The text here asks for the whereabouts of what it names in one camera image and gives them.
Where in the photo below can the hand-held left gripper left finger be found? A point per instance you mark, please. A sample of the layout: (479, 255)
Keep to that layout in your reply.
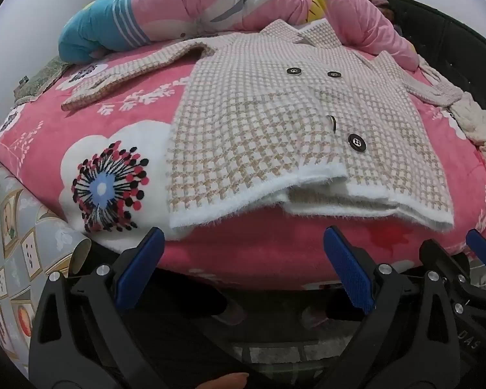
(145, 259)

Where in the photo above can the person's left hand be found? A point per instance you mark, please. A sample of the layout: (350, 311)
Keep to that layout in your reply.
(226, 381)

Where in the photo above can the grey patterned mat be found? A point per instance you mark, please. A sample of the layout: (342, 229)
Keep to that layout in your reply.
(16, 231)

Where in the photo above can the pink and blue quilt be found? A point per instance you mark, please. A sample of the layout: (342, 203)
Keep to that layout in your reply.
(226, 4)

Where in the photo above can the beige checked knit coat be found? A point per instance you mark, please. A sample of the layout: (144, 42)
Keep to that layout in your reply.
(267, 129)

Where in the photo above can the black headboard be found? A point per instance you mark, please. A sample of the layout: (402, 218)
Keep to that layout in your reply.
(441, 28)

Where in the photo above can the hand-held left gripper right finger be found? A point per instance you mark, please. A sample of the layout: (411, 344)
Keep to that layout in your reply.
(348, 267)

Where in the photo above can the green patterned cloth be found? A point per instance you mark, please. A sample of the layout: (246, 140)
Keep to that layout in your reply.
(40, 77)

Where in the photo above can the pink floral bed sheet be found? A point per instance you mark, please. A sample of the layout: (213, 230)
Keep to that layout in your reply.
(125, 129)

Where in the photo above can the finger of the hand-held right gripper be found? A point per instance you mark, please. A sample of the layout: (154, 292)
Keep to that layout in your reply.
(480, 243)
(437, 255)

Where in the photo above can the cream knitted sweater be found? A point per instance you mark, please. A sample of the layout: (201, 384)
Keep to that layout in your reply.
(474, 117)

